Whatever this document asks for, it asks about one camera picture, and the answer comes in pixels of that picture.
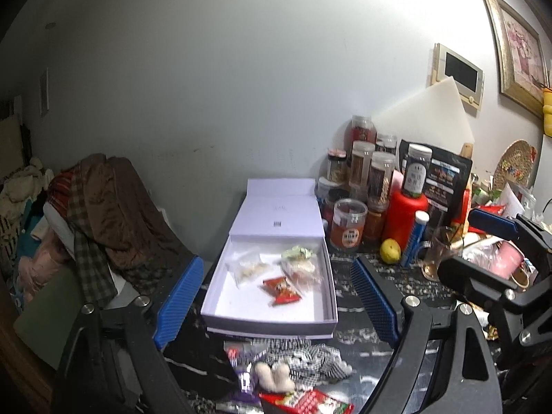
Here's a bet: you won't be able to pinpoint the red gold snack packet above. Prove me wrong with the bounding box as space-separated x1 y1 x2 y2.
263 276 302 307

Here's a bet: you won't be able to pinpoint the white gift box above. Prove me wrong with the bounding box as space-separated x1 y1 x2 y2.
200 178 339 339

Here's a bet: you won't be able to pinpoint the gold picture frame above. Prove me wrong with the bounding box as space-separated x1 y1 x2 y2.
484 0 548 119

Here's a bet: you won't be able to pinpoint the black coffee bag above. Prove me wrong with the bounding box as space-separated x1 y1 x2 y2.
398 140 473 230

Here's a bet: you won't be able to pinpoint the white foam board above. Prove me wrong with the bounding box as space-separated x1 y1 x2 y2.
373 78 475 152

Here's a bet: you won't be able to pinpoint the clear plastic snack bag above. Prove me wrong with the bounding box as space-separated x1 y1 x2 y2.
226 252 271 287

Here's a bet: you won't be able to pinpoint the glass mug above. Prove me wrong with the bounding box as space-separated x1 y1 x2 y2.
421 226 464 281

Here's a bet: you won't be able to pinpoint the white lid supplement bottle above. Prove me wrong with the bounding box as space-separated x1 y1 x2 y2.
401 143 432 199

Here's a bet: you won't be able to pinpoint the black spice bottle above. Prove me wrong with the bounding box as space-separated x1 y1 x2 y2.
322 188 349 225

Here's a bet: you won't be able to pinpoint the yellow lemon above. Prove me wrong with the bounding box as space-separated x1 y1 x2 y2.
380 238 401 265

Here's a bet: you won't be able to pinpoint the jar with beans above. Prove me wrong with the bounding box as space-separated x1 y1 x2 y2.
367 151 396 207

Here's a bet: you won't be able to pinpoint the wall intercom panel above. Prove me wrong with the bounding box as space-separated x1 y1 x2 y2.
430 43 485 109

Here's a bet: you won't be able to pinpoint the red spicy strip packet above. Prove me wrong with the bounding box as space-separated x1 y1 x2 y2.
259 389 354 414

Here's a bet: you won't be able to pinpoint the pink cup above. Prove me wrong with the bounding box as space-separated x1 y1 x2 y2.
490 241 525 279

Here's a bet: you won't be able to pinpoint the brown blanket pile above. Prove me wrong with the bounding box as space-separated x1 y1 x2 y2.
68 152 196 285

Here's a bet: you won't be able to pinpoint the red plastic bottle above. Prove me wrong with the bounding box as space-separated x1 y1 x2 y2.
382 190 428 250

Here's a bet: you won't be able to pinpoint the tall jar red contents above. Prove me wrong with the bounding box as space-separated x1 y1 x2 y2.
344 115 377 156

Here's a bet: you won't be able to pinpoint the black white striped cloth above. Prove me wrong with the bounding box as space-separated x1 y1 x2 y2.
253 339 354 387

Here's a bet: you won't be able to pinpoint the blue white tube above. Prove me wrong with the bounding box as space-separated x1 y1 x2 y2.
401 210 430 268

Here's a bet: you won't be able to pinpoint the plaid cloth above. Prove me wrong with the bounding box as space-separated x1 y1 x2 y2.
67 166 117 308

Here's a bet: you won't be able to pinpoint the clear jar orange label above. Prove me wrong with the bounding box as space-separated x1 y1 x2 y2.
329 198 368 252

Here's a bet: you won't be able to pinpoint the woven straw plate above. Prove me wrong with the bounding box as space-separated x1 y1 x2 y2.
492 139 537 191

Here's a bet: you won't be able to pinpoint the purple snack packet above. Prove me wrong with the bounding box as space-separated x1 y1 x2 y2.
224 341 268 400

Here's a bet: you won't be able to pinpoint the tall jar brown label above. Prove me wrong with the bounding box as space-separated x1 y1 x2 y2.
349 140 375 186

